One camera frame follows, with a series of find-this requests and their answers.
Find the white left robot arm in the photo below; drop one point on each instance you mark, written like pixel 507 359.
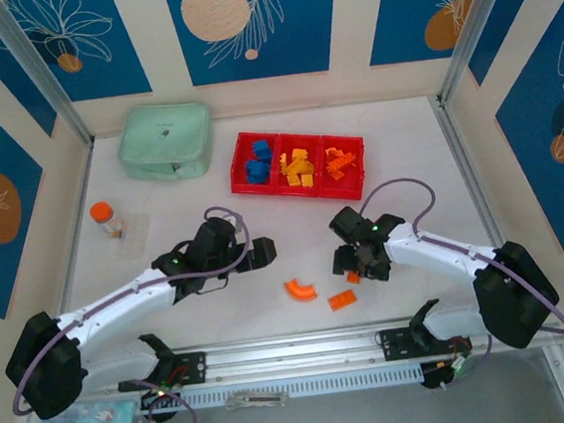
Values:
pixel 121 302

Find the aluminium frame post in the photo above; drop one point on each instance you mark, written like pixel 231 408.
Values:
pixel 474 28
pixel 39 70

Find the mint green zip pouch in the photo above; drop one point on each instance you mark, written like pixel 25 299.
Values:
pixel 165 138

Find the small orange square lego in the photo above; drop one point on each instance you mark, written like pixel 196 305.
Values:
pixel 353 278

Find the small blue lego cube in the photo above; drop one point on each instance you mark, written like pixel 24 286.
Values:
pixel 266 157

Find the blue square lego brick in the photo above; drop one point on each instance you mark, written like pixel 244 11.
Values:
pixel 259 148

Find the small yellow lego brick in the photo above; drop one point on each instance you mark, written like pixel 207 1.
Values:
pixel 308 180

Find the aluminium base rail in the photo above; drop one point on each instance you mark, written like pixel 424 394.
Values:
pixel 295 352

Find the orange-capped small bottle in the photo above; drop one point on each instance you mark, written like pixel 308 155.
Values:
pixel 107 221

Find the silver metal tool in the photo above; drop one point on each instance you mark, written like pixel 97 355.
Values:
pixel 255 401

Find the orange short lego brick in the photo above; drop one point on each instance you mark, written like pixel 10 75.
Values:
pixel 338 172

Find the blue stepped lego brick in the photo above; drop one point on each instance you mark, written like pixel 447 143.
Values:
pixel 260 174

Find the orange long lego plate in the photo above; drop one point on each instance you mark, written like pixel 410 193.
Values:
pixel 343 162

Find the yellow narrow lego brick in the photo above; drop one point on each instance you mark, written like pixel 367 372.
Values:
pixel 285 163

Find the small orange curved lego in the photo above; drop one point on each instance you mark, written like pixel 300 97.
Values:
pixel 332 153

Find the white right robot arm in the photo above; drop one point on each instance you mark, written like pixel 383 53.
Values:
pixel 436 251

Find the large orange curved lego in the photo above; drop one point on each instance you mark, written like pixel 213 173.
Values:
pixel 300 292

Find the red three-compartment tray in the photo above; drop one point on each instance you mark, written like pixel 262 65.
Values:
pixel 350 190

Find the orange rectangular lego brick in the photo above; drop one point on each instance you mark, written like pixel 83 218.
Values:
pixel 342 300

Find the yellow angled lego piece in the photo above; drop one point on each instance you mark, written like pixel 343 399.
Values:
pixel 302 166

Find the aluminium side rail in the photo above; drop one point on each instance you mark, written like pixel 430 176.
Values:
pixel 461 154
pixel 77 226

